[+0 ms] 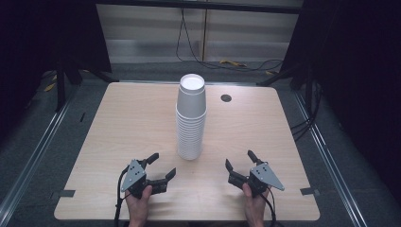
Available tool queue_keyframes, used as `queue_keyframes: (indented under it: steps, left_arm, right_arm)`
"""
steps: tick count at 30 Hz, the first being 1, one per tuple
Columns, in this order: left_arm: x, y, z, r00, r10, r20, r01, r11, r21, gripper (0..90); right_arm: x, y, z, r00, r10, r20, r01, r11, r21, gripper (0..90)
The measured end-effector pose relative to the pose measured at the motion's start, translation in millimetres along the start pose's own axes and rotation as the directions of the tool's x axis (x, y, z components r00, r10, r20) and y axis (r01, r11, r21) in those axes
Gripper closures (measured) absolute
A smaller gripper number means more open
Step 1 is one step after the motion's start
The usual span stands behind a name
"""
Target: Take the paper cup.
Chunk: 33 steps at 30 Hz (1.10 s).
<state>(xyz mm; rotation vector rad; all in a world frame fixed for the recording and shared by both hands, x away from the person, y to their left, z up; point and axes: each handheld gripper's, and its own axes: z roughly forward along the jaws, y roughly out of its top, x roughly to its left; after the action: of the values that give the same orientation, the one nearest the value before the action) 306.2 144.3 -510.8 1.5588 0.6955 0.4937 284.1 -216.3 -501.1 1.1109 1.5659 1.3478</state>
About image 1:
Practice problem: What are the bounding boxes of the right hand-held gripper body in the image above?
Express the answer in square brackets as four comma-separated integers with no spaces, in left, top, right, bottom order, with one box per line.
[247,162,286,198]

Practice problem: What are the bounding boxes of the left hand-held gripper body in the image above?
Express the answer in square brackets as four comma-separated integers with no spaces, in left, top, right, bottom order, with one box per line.
[120,159,151,200]

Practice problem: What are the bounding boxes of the stack of white cups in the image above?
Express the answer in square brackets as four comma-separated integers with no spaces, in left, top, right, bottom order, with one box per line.
[175,73,208,161]

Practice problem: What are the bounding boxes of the person's left hand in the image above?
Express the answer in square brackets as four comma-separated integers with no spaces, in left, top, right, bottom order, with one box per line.
[125,184,153,220]

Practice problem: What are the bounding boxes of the person's right hand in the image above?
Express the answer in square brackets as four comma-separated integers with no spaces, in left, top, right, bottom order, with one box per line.
[241,183,271,220]

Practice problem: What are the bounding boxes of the black metal stand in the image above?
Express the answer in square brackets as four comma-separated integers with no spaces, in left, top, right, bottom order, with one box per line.
[54,56,120,114]
[255,62,318,127]

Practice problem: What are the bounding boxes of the dark curtain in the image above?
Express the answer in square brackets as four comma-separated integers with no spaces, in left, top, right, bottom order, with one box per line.
[279,0,401,202]
[0,0,113,133]

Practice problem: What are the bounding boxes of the black crossbar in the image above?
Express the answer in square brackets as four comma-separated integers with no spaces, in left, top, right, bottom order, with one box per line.
[95,0,305,15]

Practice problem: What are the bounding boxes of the left hand-held gripper black cable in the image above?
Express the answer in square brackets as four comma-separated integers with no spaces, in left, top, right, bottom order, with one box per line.
[113,165,131,227]

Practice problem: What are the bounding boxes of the hand-held gripper black cable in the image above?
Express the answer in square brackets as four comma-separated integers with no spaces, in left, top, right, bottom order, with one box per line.
[258,192,278,227]
[113,165,131,227]

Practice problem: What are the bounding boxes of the right hand-held gripper black cable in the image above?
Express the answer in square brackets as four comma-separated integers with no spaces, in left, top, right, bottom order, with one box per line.
[258,192,278,227]

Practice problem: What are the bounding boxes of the metal floor rail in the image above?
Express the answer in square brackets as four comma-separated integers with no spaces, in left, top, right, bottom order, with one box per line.
[0,84,80,221]
[292,89,361,227]

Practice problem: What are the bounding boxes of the bundle of black floor cables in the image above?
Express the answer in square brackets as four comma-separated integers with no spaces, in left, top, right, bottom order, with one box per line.
[289,81,323,142]

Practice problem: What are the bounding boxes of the black hanging cable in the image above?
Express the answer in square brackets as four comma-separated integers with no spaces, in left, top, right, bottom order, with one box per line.
[175,8,285,72]

